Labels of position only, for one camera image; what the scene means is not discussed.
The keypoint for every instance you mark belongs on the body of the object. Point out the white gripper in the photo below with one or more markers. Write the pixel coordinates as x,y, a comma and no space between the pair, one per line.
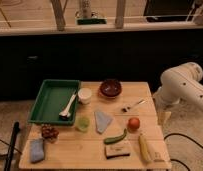
162,104

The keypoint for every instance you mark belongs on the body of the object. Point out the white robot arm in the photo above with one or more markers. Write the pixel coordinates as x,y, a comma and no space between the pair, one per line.
180,82

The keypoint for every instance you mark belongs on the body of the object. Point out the green plastic cup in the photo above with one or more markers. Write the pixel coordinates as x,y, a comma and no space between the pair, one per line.
82,124

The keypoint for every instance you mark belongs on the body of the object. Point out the white cup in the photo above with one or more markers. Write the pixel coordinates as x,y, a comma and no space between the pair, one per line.
84,95

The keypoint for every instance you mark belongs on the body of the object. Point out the orange tomato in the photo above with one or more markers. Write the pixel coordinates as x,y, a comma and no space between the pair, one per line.
133,123

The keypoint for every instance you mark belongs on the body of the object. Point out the yellow banana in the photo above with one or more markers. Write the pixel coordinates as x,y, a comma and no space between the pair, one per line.
144,149

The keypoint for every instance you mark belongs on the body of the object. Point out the wooden table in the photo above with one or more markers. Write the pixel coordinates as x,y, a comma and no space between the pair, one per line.
76,150

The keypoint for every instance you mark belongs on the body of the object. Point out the green cucumber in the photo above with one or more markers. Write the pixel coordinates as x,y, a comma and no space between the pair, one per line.
112,140

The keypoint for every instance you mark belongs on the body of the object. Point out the dark red bowl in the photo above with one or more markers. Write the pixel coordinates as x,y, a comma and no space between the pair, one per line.
110,88

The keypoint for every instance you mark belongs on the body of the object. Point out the light blue folded cloth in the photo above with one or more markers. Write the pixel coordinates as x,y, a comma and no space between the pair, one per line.
102,121

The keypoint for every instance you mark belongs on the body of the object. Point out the white brush in tray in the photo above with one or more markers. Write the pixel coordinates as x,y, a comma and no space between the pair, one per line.
65,112

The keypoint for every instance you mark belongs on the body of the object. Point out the green plastic tray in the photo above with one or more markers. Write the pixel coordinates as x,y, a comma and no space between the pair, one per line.
52,99

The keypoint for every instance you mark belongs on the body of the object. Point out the brown grape bunch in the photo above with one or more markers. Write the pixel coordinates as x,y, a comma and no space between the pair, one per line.
49,132

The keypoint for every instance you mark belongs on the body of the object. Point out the green base stand background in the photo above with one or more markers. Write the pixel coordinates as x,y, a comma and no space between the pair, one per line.
91,21

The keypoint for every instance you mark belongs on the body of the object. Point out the black pole left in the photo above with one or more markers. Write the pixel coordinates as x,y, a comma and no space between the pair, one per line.
11,148

